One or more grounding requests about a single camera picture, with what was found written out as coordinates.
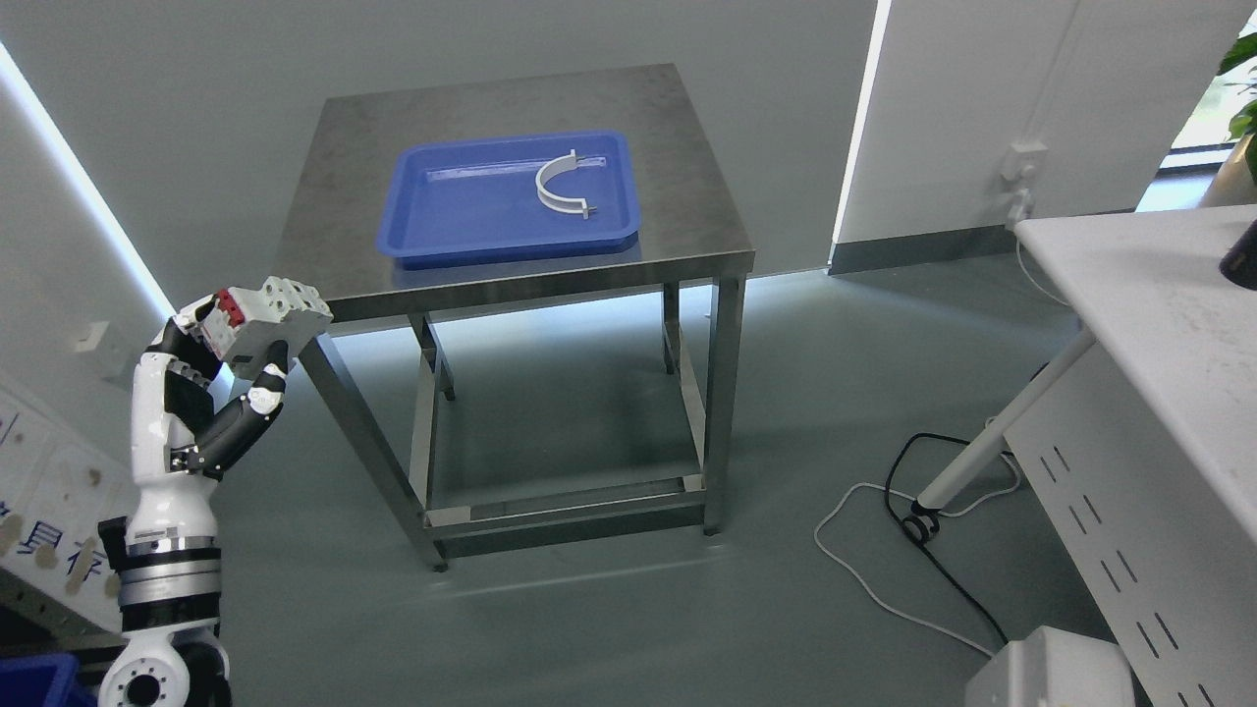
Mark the white desk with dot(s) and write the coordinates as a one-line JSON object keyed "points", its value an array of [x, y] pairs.
{"points": [[1138, 440]]}

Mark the white wall socket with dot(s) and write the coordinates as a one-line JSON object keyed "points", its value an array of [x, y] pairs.
{"points": [[1023, 162]]}

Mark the stainless steel table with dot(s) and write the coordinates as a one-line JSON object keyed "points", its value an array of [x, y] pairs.
{"points": [[692, 248]]}

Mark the white plug adapter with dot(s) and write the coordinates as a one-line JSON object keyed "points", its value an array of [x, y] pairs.
{"points": [[1021, 207]]}

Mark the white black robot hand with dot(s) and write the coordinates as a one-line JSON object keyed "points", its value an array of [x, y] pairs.
{"points": [[181, 443]]}

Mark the grey red circuit breaker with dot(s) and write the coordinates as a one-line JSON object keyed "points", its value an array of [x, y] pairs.
{"points": [[265, 319]]}

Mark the blue bin corner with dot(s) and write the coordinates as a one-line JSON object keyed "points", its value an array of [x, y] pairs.
{"points": [[42, 680]]}

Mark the blue plastic tray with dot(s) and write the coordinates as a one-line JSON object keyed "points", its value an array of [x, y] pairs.
{"points": [[510, 198]]}

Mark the white box on floor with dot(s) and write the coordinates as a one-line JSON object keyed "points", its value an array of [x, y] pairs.
{"points": [[1054, 667]]}

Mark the green plant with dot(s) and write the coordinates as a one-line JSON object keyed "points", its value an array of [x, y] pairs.
{"points": [[1242, 125]]}

